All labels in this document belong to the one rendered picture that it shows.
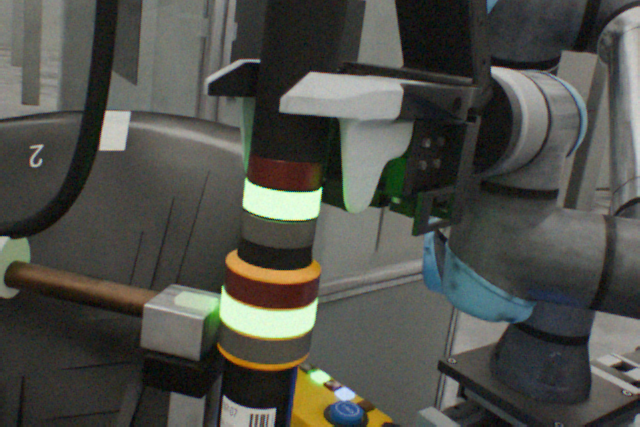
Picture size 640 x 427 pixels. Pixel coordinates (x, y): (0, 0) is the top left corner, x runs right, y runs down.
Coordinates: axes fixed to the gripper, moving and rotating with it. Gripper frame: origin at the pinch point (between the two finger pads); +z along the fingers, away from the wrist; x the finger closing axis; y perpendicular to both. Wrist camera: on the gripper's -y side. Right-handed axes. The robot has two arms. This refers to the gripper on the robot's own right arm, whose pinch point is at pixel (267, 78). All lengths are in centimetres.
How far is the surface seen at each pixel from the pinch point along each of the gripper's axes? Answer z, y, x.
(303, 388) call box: -42, 42, 26
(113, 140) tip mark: -5.9, 6.4, 18.2
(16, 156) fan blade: -1.5, 8.1, 22.1
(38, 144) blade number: -2.7, 7.2, 21.5
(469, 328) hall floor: -322, 147, 110
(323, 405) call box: -41, 42, 21
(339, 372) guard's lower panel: -98, 72, 55
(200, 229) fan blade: -6.9, 10.5, 10.2
